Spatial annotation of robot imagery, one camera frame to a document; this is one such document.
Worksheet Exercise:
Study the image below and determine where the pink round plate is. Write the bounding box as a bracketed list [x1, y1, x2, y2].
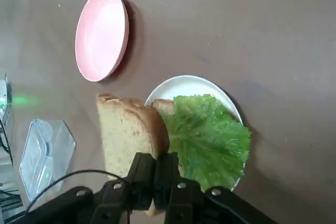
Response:
[75, 0, 130, 82]

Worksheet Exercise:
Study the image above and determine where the white round plate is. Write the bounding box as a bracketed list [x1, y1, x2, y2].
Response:
[144, 74, 246, 193]

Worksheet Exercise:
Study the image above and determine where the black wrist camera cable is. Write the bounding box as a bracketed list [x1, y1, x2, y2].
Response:
[25, 169, 120, 214]

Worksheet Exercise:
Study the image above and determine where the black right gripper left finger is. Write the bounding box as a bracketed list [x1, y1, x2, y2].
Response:
[13, 152, 157, 224]

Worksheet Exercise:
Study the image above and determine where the brown bread slice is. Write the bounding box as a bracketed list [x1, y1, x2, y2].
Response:
[96, 92, 171, 217]
[151, 98, 184, 176]

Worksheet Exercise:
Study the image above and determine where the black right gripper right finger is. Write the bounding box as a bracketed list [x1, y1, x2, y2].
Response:
[154, 152, 279, 224]

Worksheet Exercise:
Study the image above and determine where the green lettuce leaf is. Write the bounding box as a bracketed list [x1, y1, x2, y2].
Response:
[159, 93, 251, 192]

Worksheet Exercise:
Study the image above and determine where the clear plastic container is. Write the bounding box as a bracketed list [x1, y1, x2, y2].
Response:
[19, 119, 77, 202]

